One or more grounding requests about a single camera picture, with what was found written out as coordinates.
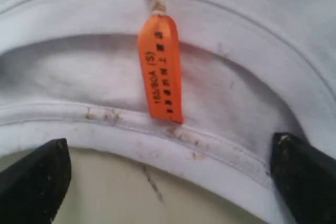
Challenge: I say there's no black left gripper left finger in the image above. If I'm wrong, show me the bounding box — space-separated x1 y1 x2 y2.
1 138 71 223

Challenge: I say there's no orange size tag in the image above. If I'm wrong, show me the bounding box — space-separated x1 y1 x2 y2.
138 15 183 124

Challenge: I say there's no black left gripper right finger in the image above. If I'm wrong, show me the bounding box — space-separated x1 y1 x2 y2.
270 133 335 223

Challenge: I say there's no white t-shirt red lettering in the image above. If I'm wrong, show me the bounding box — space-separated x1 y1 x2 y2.
1 0 335 223

